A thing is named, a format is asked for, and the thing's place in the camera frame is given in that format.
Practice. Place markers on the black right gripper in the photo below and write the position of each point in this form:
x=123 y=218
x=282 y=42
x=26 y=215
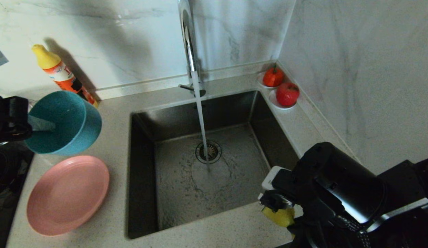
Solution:
x=276 y=199

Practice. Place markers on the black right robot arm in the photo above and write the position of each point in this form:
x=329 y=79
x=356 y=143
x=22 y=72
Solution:
x=355 y=193

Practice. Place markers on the teal bowl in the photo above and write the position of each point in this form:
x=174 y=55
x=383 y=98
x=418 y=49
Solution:
x=69 y=124

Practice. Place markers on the small white dish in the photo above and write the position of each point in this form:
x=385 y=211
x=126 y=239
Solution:
x=273 y=102
x=259 y=81

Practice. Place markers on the black cooktop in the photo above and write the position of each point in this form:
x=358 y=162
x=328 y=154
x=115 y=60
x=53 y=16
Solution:
x=7 y=186

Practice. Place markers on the running tap water stream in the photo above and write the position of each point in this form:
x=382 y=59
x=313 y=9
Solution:
x=201 y=120

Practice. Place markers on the stainless steel sink basin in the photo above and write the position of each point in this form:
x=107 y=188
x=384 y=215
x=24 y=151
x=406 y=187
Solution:
x=234 y=193

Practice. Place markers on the red apple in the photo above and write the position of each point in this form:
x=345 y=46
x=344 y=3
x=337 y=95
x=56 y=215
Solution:
x=287 y=94

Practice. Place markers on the chrome kitchen faucet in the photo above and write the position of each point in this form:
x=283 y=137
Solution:
x=188 y=34

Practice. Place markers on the pink round plate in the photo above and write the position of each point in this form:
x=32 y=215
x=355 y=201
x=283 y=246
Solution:
x=67 y=194

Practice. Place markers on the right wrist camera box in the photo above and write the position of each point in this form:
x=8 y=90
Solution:
x=277 y=179

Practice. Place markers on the yellow and green sponge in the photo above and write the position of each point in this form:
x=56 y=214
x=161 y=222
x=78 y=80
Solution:
x=281 y=217

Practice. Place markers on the red tomato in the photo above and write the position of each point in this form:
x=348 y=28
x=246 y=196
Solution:
x=272 y=77

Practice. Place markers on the round metal drain strainer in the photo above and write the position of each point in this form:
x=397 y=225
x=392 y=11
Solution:
x=214 y=153

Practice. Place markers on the orange detergent bottle yellow cap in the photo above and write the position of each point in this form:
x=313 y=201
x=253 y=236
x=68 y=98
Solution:
x=57 y=70

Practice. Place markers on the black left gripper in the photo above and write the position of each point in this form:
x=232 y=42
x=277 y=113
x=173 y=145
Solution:
x=10 y=117

